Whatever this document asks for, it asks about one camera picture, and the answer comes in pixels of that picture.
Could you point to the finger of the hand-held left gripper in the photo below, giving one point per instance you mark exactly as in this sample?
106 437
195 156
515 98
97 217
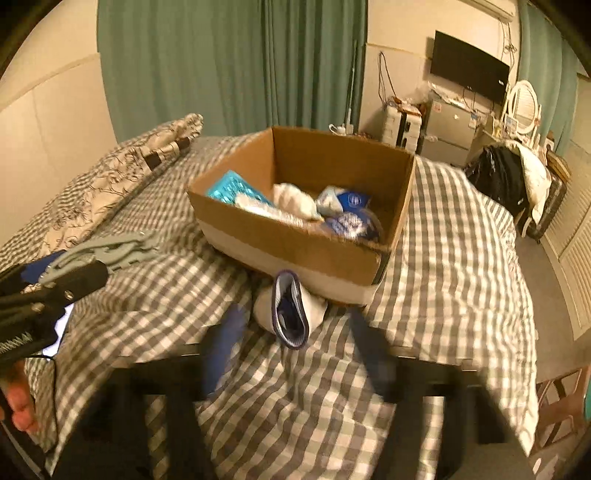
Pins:
39 267
81 281

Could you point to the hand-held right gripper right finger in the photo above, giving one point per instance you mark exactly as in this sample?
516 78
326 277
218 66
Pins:
374 355

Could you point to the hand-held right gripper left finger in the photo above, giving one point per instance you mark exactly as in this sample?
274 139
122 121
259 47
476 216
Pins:
224 350

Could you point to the grey garment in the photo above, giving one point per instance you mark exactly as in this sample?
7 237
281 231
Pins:
115 251

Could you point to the white sock with blue trim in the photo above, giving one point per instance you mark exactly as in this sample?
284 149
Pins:
264 311

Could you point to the cardboard box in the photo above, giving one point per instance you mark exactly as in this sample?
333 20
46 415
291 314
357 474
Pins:
286 258

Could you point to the blue white sock bundle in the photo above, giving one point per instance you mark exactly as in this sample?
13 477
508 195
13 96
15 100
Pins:
353 226

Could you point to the teal pill blister pack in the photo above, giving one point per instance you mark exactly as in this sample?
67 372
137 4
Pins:
231 187

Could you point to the person's left hand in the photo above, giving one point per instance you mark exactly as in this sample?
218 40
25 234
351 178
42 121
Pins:
21 401

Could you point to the floral quilt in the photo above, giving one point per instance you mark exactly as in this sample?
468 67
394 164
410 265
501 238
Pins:
101 184

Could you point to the wooden stool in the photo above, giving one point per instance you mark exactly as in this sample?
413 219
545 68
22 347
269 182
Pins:
565 406

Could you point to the white suitcase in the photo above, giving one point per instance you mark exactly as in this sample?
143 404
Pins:
399 129

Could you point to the white louvred wardrobe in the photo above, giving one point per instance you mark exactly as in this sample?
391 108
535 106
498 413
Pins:
572 240

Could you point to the dark suitcase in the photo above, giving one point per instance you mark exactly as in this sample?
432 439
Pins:
549 203

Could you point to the white jacket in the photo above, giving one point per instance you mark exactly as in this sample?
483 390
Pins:
535 180

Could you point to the silver fridge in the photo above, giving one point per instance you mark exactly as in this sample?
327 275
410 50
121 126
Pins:
448 124

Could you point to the green curtain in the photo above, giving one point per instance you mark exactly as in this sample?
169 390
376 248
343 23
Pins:
184 60
318 60
547 60

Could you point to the dressing table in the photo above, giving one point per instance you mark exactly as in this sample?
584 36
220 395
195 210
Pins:
487 134

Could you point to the clear plastic bag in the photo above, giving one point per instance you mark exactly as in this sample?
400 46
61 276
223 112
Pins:
421 94

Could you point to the white pole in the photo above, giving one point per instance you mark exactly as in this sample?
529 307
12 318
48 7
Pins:
353 83

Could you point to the white oval mirror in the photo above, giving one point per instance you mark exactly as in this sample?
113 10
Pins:
524 104

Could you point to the black television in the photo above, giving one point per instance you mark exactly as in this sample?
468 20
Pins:
468 67

